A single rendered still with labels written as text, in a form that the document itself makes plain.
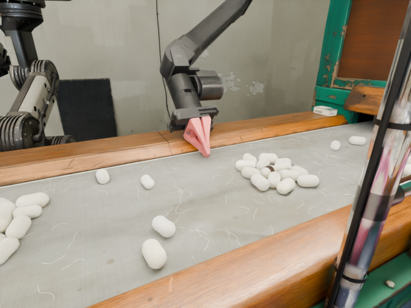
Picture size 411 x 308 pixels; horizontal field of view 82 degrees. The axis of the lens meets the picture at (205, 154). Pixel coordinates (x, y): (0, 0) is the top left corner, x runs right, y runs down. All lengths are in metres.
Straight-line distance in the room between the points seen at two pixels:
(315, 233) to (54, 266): 0.27
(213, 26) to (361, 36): 0.44
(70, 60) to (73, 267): 2.17
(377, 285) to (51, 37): 2.38
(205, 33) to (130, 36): 1.74
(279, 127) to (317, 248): 0.45
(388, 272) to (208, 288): 0.22
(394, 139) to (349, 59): 0.72
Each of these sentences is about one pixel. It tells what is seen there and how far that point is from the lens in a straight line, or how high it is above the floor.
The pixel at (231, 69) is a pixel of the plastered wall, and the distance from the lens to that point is 2.65.
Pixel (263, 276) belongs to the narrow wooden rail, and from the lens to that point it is 0.24.
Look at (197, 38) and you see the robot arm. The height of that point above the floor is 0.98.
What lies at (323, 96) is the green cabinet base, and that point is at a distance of 0.93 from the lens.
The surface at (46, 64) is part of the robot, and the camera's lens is 0.99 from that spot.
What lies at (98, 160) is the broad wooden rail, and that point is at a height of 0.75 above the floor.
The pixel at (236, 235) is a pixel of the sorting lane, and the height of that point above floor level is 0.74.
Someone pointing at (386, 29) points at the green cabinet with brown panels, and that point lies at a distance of 0.86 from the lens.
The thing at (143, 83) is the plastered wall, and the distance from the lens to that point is 2.40.
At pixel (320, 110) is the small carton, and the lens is 0.85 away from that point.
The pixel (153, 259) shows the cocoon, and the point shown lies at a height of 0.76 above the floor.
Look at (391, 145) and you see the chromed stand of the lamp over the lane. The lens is 0.19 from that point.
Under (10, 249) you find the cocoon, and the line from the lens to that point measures 0.34.
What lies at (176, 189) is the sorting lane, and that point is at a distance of 0.39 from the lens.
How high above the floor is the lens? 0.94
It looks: 23 degrees down
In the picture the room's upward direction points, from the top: straight up
